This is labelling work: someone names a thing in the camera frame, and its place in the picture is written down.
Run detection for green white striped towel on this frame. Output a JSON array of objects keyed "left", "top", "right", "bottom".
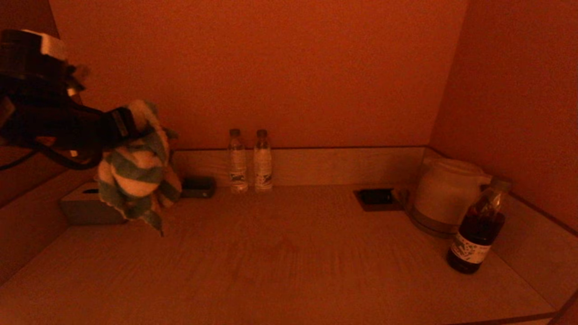
[{"left": 97, "top": 100, "right": 182, "bottom": 236}]

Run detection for grey tissue box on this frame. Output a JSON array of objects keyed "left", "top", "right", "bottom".
[{"left": 60, "top": 183, "right": 127, "bottom": 225}]

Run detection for clear water bottle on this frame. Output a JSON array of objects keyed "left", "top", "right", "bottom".
[
  {"left": 228, "top": 129, "right": 249, "bottom": 194},
  {"left": 253, "top": 130, "right": 273, "bottom": 193}
]

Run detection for black recessed power socket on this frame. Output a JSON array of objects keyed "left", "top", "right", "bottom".
[{"left": 354, "top": 189, "right": 402, "bottom": 212}]

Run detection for white electric kettle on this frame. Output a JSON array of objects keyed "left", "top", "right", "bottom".
[{"left": 406, "top": 157, "right": 493, "bottom": 238}]

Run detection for large dark tea bottle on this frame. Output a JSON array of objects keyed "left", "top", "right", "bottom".
[{"left": 447, "top": 177, "right": 512, "bottom": 274}]

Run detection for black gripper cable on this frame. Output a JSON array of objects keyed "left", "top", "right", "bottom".
[{"left": 0, "top": 144, "right": 105, "bottom": 171}]

